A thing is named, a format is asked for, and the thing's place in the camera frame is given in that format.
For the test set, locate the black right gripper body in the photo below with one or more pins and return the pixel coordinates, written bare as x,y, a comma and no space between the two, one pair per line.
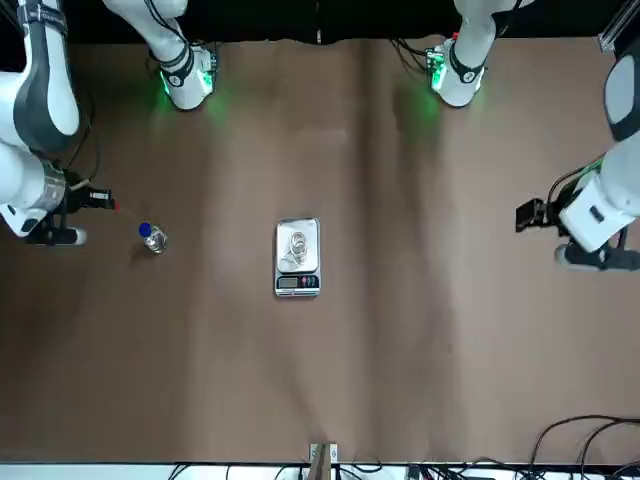
77,195

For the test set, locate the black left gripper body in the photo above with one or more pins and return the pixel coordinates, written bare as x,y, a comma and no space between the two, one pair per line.
552,215

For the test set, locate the red-bulb glass dropper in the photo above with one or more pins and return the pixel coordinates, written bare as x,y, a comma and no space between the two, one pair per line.
117,206

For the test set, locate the clear glass bottle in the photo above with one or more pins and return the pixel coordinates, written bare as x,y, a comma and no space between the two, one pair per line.
298,245

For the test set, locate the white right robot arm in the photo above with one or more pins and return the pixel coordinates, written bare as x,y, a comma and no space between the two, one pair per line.
170,60

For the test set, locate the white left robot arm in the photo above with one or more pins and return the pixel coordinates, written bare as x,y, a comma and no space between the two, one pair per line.
470,50

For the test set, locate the blue-capped dropper bottle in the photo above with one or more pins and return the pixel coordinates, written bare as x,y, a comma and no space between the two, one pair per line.
157,242

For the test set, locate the silver electronic balance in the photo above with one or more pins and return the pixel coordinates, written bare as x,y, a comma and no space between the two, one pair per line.
295,282

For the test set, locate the right wrist camera unit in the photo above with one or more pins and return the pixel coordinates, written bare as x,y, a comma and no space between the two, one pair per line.
55,236

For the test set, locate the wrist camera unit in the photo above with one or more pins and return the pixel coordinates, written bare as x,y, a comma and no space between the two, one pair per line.
595,260
55,236

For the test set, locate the left wrist camera unit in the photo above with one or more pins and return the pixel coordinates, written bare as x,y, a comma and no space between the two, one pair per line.
595,260

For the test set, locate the silver aluminium frame profile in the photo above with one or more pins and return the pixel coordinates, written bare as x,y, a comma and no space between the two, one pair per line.
614,30

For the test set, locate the silver aluminium post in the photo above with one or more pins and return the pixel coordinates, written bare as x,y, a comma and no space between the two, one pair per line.
322,460

